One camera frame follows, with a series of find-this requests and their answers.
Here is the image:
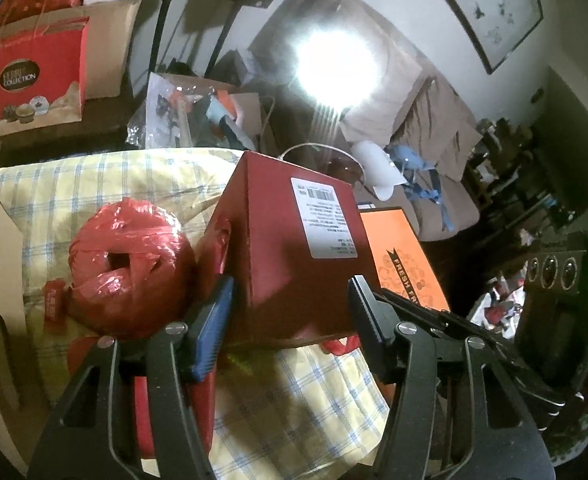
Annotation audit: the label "dark cluttered shelf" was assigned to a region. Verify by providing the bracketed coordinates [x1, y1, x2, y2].
[466, 117, 574, 241]

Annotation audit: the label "yellow blue checked cloth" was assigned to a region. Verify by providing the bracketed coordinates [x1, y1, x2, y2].
[0, 147, 392, 480]

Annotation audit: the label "blue cloth strips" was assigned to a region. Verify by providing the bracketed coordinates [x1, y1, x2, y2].
[389, 145, 457, 233]

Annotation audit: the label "sofa with beige cover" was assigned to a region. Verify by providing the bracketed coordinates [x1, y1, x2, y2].
[249, 0, 482, 241]

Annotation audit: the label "red candy packet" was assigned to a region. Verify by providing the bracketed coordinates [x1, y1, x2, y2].
[44, 280, 67, 333]

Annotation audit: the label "red cardboard box white label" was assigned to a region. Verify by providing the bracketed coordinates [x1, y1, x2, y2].
[196, 150, 382, 356]

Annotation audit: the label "red Ferrero Collection box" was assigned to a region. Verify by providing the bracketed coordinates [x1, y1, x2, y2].
[0, 15, 91, 142]

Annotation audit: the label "white paper sheet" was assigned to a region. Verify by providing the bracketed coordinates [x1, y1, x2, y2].
[351, 140, 409, 201]

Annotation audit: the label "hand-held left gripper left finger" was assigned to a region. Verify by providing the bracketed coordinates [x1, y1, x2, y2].
[26, 275, 237, 480]

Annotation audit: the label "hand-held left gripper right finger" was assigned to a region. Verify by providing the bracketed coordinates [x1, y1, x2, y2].
[346, 274, 557, 480]

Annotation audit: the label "white cable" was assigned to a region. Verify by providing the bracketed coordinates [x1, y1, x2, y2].
[279, 142, 365, 171]

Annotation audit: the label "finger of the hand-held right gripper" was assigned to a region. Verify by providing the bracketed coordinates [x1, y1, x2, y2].
[374, 292, 524, 361]

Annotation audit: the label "orange box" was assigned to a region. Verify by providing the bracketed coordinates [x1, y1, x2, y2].
[360, 207, 450, 313]

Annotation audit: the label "red plastic twine ball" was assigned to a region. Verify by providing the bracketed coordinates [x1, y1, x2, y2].
[66, 199, 199, 338]

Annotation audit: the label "clear plastic bag of items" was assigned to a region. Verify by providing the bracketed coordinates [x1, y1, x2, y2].
[124, 72, 262, 153]

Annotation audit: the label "tall plain cardboard box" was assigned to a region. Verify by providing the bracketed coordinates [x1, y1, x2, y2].
[81, 0, 145, 101]

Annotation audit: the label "framed ink painting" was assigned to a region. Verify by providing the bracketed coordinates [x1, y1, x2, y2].
[414, 0, 544, 75]

